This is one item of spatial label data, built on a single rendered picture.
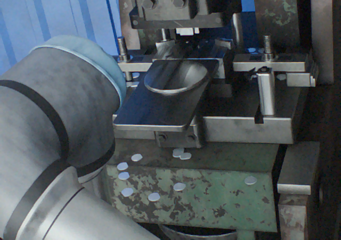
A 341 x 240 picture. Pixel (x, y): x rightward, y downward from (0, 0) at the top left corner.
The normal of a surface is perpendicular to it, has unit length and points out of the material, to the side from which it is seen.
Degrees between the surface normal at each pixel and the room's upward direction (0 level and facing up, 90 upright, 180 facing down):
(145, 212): 90
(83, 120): 90
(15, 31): 90
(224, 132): 90
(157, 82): 0
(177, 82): 0
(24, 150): 38
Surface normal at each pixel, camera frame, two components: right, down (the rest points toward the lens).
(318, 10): -0.33, 0.26
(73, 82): 0.58, -0.46
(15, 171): 0.07, -0.39
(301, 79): -0.30, 0.52
